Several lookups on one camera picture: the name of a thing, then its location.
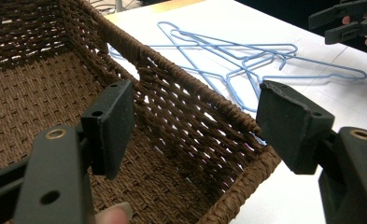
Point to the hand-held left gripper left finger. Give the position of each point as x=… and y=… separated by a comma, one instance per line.
x=109, y=130

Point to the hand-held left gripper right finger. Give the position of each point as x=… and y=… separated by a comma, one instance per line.
x=293, y=130

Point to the brown wicker basket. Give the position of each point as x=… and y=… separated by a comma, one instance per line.
x=41, y=102

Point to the white table cover sheet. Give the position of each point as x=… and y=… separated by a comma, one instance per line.
x=296, y=199

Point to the white metal stand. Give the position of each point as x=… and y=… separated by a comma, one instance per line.
x=119, y=4

